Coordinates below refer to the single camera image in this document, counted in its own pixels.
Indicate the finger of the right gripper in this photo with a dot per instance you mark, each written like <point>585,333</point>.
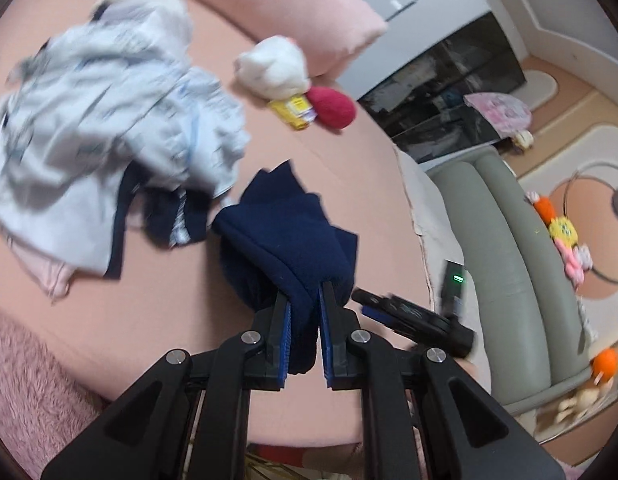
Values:
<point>388,321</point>
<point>393,305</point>

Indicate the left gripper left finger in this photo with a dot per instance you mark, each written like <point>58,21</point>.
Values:
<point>186,416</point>

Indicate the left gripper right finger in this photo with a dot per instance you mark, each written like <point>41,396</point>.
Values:
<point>423,416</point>

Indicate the navy blue striped shorts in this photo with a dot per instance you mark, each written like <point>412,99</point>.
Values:
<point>277,240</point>

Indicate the light pink knit blanket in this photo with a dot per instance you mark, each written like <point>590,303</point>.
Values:
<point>438,243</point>

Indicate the grey leather headboard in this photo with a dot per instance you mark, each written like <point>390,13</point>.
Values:
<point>533,334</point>

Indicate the pink bed sheet mattress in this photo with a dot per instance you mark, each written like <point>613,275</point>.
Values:
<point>106,334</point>

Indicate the yellow sponge plush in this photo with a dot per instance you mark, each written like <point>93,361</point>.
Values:
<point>562,229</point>

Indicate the orange carrot plush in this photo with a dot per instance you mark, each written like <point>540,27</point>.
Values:
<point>543,206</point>

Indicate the orange plush lower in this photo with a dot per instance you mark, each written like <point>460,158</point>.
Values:
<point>605,366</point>

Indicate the dark glass wardrobe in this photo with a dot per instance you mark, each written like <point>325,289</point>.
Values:
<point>422,108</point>

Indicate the red plush toy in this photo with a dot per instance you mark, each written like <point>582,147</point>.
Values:
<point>334,109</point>

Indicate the small yellow plush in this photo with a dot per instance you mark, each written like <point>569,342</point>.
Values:
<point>522,141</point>

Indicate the yellow snack packet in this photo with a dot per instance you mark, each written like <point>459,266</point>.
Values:
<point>296,112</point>

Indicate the pink umbrella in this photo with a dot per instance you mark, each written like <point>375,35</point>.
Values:
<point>506,114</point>

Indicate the navy striped garment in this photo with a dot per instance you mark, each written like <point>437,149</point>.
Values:
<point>168,218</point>

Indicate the white plush rabbit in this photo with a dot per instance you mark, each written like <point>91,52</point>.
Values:
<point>275,69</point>

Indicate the white wardrobe door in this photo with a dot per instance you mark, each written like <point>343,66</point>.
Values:
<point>413,27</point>

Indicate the pink rolled quilt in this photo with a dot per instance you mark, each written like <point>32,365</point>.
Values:
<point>331,33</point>

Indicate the white printed garment pile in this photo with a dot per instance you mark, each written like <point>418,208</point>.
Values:
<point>115,90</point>

